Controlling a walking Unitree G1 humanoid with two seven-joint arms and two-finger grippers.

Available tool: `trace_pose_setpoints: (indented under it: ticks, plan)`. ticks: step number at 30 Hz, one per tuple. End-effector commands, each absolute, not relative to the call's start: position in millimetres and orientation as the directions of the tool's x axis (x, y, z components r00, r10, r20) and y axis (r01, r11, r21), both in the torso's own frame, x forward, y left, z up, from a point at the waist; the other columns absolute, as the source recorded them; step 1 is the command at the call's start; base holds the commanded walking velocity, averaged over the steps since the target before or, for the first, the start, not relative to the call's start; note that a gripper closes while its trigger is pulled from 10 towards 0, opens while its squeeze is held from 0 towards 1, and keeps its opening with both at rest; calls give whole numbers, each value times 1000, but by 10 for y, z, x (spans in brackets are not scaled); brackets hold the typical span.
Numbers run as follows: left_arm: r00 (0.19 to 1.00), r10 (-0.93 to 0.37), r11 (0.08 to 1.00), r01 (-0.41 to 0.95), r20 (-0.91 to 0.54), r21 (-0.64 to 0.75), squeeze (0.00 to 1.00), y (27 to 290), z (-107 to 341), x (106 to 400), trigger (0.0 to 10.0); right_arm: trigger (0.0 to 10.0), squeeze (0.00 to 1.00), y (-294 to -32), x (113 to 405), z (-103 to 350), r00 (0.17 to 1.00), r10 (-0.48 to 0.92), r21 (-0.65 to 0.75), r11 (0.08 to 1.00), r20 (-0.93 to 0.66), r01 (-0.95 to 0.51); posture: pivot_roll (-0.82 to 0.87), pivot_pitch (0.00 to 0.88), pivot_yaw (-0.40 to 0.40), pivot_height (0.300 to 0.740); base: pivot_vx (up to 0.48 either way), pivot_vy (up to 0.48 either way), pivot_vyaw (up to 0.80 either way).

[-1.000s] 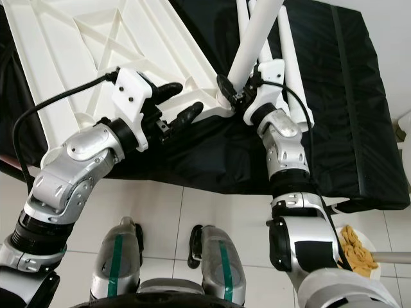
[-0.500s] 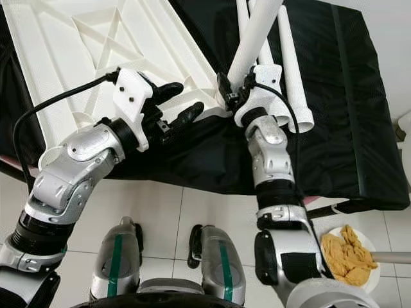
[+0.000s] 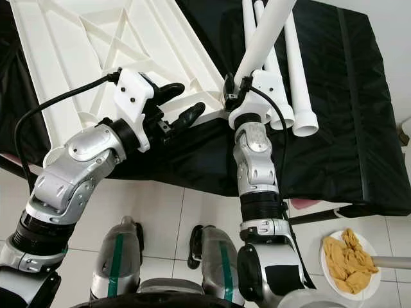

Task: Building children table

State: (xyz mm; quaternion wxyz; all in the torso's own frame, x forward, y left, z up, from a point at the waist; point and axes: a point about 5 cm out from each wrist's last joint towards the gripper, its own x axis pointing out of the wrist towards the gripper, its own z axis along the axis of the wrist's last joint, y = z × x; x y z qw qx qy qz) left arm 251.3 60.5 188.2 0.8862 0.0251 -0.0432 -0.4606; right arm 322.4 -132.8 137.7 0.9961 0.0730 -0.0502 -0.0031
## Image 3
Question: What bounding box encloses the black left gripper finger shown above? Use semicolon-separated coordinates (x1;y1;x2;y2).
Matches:
154;81;186;103
167;103;207;133

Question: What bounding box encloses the white plastic table top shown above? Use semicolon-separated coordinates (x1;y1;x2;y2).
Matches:
6;0;227;167

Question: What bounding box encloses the silver left robot leg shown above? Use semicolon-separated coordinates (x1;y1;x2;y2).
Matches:
90;215;145;299

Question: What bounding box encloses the silver robot leg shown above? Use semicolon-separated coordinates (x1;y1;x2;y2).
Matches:
189;225;246;305
90;215;145;299

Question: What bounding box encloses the silver right robot leg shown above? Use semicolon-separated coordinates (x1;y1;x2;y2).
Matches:
189;225;246;305

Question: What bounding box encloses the black metal table leg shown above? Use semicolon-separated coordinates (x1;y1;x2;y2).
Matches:
289;207;351;225
0;154;33;184

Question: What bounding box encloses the yellow crumpled cloth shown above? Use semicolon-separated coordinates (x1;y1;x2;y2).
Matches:
323;228;380;295

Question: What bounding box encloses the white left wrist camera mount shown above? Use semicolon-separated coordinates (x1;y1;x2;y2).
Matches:
114;67;158;153

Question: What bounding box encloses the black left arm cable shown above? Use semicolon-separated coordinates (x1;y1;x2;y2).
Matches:
13;71;123;190

